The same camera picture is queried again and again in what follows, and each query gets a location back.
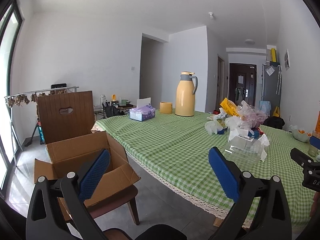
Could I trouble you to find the white small box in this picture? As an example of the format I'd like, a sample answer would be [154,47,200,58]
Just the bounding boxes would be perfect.
[228,126,249,141]

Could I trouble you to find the yellow snack bag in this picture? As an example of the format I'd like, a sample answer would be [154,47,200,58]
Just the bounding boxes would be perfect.
[220,98,239,116]

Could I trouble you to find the white work glove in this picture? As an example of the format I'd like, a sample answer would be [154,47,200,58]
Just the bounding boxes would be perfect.
[204,107,227,135]

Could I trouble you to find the clear plastic bag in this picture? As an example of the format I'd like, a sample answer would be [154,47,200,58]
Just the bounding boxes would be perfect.
[237,100,268,129]

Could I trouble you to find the person's right hand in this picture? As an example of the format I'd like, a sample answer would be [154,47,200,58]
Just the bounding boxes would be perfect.
[309,192,320,217]

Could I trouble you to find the white fruit bowl with oranges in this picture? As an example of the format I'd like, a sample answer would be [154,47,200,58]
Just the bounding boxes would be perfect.
[290,125,312,142]

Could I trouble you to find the brown cardboard box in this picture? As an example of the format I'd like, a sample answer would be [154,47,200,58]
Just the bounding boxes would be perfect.
[34,130,141,222]

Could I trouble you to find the black bag on floor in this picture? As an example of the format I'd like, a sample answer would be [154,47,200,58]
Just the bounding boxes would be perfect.
[263,116,285,129]

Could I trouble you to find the brown wooden chair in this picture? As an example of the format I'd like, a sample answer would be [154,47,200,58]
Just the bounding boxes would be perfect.
[36,90,141,226]

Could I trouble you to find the grey refrigerator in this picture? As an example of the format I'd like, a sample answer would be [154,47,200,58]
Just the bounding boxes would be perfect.
[261,61,282,113]

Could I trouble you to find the metal drying rack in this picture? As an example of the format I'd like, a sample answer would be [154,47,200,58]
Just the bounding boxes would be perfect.
[4,84,79,166]

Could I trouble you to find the folding side table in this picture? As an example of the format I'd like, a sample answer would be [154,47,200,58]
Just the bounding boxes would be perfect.
[94,94,136,120]

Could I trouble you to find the green checkered tablecloth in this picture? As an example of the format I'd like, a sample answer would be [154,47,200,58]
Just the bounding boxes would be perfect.
[92,112,315,229]

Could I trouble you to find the dark entrance door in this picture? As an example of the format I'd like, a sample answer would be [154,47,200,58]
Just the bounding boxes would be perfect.
[228,63,257,106]

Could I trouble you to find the purple tissue box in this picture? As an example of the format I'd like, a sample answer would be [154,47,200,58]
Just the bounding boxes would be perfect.
[129,98,156,121]

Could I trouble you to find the yellow thermos jug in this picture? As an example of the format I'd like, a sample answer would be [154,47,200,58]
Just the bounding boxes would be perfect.
[175,72,198,117]

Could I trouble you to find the yellow round container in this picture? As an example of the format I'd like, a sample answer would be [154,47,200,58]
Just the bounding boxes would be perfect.
[159,102,172,114]

